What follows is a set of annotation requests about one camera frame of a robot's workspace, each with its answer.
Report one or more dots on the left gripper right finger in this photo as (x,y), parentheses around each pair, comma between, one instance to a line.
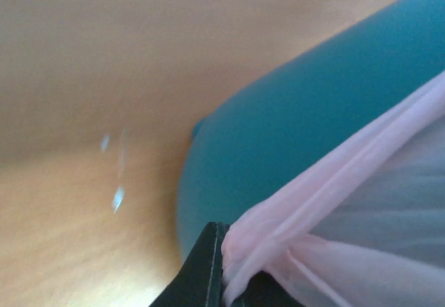
(264,291)

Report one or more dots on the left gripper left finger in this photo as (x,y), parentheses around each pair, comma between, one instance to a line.
(199,283)

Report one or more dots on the pink plastic trash bag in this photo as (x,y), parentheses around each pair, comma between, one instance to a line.
(364,226)

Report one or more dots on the teal plastic trash bin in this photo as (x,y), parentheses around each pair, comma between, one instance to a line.
(278,126)

